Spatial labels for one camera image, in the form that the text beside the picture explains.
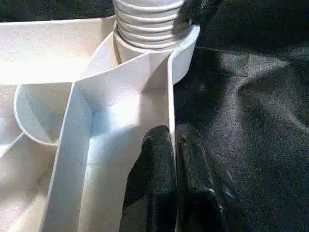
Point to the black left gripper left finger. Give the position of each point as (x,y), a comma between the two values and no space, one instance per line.
(152,183)

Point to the white plastic table leg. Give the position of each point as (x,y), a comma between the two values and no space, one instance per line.
(147,26)

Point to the white plastic table top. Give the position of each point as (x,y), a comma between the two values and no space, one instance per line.
(96,108)

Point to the black work mat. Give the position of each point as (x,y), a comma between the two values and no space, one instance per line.
(253,120)

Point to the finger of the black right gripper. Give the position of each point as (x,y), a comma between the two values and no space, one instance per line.
(200,9)

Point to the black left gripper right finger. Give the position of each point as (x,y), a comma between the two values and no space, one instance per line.
(200,188)

